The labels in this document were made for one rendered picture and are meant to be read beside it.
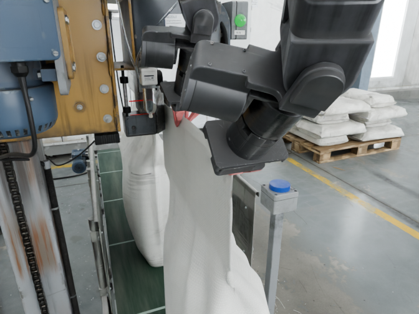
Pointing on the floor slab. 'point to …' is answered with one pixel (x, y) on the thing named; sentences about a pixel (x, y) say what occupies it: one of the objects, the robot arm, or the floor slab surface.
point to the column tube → (55, 270)
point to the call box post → (273, 259)
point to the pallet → (390, 144)
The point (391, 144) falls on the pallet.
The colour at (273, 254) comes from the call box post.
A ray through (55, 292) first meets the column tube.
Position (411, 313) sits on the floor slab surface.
